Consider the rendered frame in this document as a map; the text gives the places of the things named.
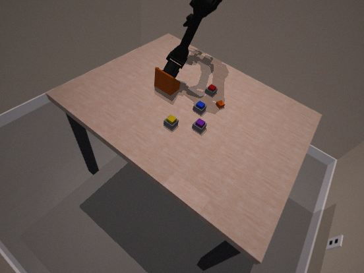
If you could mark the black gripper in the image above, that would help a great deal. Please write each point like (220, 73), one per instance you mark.
(186, 24)

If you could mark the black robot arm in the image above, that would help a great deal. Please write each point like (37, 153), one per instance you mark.
(201, 8)

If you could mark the blue button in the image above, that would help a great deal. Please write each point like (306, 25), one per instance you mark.
(199, 107)

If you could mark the yellow button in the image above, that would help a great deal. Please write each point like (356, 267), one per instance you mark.
(171, 122)

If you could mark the red button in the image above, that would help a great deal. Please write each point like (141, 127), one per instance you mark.
(211, 90)

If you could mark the purple button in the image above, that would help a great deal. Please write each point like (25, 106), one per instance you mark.
(199, 125)

